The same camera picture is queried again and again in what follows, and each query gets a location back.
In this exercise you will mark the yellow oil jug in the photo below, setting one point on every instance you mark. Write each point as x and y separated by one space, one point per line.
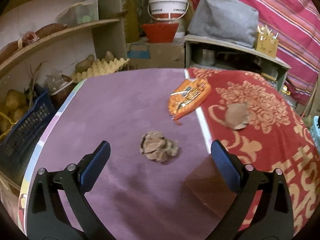
131 26

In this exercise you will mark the purple table mat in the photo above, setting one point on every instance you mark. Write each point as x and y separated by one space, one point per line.
134 197

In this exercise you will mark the light blue plastic basket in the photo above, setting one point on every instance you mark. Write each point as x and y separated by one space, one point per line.
315 132

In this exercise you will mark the yellow egg tray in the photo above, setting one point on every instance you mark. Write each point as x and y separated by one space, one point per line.
101 67

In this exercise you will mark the brown paper ball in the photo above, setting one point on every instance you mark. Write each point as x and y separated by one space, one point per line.
156 147

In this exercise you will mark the grey fabric cover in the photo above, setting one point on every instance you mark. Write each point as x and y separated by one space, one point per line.
228 20

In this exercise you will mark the brown paper scrap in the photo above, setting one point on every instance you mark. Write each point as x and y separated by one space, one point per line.
237 116

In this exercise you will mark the white plastic bucket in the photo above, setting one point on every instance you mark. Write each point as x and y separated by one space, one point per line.
166 10

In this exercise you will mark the striped pink curtain cloth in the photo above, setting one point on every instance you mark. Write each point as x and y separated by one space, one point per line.
296 23

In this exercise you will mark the grey low shelf table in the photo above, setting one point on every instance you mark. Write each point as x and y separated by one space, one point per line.
211 53

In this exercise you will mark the cardboard box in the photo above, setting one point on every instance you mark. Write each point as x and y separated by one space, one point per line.
145 55

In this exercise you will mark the red gold patterned cloth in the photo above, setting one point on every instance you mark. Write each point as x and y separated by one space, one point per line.
275 136

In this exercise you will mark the red plastic basket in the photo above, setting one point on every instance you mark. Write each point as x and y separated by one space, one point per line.
160 32

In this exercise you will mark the orange snack wrapper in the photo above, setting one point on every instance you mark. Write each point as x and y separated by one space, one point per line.
187 98

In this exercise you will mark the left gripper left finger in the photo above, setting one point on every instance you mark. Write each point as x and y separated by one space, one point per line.
46 217

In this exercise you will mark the yellow utensil holder box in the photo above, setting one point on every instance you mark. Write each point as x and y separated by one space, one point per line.
266 41

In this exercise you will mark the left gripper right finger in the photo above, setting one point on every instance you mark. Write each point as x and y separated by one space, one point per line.
262 208

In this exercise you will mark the wooden wall shelf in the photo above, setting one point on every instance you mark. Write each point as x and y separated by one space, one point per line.
34 45

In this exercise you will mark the clear plastic container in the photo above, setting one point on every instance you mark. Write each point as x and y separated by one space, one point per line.
79 13

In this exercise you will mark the dark blue plastic crate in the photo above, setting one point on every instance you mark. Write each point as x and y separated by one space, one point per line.
14 146

